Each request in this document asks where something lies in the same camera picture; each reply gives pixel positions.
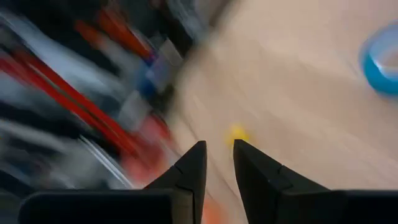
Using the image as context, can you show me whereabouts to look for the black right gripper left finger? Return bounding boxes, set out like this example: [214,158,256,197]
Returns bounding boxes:
[144,140,208,224]

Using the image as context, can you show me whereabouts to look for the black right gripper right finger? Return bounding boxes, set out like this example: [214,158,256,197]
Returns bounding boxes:
[233,139,346,224]

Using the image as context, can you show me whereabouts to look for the yellow staple remover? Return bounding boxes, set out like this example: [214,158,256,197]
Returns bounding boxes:
[225,123,251,147]

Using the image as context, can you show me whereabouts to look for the blue tape roll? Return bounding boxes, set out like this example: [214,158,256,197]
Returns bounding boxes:
[358,20,398,98]

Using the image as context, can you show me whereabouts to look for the red desk lamp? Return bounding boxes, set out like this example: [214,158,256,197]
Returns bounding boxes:
[0,7,175,187]

